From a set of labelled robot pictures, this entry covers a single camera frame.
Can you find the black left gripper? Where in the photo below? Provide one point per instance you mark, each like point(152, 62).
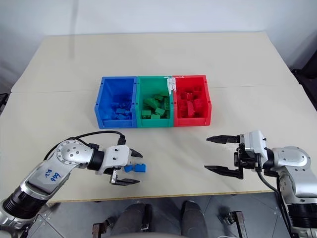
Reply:
point(114, 177)

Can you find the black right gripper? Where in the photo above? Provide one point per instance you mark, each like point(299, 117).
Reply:
point(247, 158)

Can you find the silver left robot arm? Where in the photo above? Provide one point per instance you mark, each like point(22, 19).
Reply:
point(71, 153)

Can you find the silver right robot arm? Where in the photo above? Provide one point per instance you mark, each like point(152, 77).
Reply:
point(294, 158)

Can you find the small blue building block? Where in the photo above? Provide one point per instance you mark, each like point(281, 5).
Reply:
point(128, 168)

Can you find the long blue building block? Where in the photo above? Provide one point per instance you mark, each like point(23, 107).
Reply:
point(140, 168)

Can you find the green building block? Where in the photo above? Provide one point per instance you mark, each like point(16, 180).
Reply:
point(159, 111)
point(167, 104)
point(149, 101)
point(156, 116)
point(146, 113)

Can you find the red building block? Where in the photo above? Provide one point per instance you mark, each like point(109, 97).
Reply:
point(198, 89)
point(199, 104)
point(190, 109)
point(189, 95)

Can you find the blue plastic bin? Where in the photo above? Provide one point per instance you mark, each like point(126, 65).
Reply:
point(116, 99)

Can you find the red plastic bin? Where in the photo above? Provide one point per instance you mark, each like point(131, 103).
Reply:
point(192, 84)

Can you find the white handwritten label sticker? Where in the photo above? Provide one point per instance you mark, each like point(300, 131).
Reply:
point(52, 175)

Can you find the green plastic bin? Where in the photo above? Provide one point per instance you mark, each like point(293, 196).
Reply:
point(154, 86)

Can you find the white tape strip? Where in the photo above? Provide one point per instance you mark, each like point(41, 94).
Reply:
point(171, 85)

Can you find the black equipment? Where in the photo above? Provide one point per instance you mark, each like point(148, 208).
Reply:
point(308, 77)

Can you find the dark object at table side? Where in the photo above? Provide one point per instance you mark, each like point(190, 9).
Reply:
point(3, 102)

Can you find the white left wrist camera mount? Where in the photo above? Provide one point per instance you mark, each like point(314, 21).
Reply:
point(117, 156)

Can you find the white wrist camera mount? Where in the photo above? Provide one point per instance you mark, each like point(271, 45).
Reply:
point(117, 156)
point(256, 143)

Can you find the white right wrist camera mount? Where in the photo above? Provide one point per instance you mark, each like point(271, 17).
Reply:
point(256, 143)

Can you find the dark metal frame bracket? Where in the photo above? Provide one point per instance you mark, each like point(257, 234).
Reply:
point(235, 220)
point(101, 228)

